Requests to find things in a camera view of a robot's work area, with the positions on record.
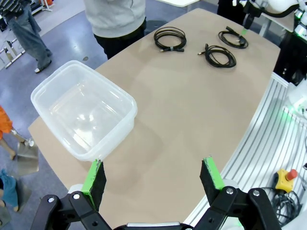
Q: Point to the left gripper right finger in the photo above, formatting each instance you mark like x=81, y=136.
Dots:
x=211, y=182

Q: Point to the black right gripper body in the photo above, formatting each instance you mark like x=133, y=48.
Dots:
x=253, y=9

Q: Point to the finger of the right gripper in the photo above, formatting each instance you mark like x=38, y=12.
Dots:
x=244, y=31

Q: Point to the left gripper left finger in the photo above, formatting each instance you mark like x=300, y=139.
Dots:
x=94, y=182

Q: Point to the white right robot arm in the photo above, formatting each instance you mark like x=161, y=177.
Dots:
x=283, y=7

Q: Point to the white table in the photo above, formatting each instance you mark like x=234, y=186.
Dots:
x=278, y=20

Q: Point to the black equipment cabinet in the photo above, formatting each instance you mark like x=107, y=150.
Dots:
x=287, y=57

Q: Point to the yellow emergency stop button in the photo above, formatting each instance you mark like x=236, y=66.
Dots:
x=284, y=182

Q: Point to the clear plastic storage container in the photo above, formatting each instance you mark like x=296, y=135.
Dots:
x=79, y=110

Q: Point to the person in grey hoodie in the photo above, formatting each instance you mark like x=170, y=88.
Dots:
x=115, y=16

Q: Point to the bystander in striped sweater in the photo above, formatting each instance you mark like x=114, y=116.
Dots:
x=26, y=33

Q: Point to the white aluminium rail frame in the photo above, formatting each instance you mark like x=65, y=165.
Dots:
x=259, y=134

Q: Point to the silver mannequin base plate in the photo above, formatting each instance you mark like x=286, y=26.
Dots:
x=27, y=158

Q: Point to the white desk frame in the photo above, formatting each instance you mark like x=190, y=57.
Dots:
x=10, y=55

